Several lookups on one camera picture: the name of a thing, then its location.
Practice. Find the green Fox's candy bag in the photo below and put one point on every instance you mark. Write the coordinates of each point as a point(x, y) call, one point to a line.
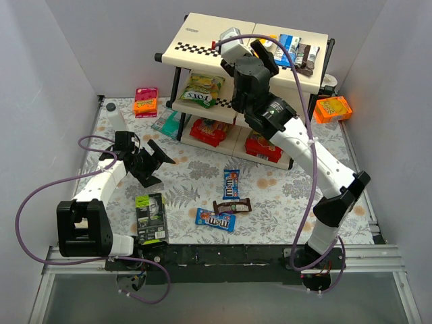
point(202, 89)

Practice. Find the red gummy candy bag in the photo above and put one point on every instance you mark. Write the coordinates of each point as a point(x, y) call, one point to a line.
point(256, 145)

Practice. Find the orange candy box right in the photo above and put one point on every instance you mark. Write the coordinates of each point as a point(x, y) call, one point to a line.
point(332, 109)

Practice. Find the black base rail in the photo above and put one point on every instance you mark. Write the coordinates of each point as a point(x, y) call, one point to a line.
point(230, 263)

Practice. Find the cream three-tier shelf rack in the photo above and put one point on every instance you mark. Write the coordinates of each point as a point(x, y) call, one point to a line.
point(190, 52)

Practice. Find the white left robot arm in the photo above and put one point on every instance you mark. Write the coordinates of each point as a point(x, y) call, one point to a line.
point(83, 226)

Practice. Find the blue snack bag on shelf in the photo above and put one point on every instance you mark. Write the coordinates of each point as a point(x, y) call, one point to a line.
point(290, 44)

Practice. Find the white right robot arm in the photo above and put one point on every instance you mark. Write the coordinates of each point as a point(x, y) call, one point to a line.
point(335, 187)

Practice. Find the teal tissue packet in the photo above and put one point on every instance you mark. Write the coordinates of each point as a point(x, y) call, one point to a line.
point(168, 123)

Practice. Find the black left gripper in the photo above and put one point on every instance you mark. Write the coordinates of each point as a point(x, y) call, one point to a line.
point(148, 165)

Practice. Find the brown chocolate bar on shelf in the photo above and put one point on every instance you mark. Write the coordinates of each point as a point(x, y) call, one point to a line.
point(305, 59)

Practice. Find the paper cup behind shelf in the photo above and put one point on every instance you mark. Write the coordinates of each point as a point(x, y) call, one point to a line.
point(328, 85)

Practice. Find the black green product box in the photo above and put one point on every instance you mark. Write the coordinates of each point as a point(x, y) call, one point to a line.
point(151, 219)

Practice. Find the pink orange candy box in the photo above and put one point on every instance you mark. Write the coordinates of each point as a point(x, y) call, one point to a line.
point(145, 102)

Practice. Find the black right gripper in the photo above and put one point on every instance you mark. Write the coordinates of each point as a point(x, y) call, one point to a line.
point(244, 64)

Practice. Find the blue m&m bag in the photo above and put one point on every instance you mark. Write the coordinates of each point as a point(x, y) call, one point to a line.
point(230, 184)
point(222, 221)

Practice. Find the yellow candy wrapper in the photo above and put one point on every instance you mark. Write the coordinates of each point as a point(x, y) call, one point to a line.
point(268, 43)

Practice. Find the brown chocolate bar wrapper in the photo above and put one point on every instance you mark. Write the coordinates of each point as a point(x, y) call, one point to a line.
point(233, 207)

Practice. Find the white bottle black cap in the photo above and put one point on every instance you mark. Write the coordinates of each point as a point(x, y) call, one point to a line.
point(116, 118)

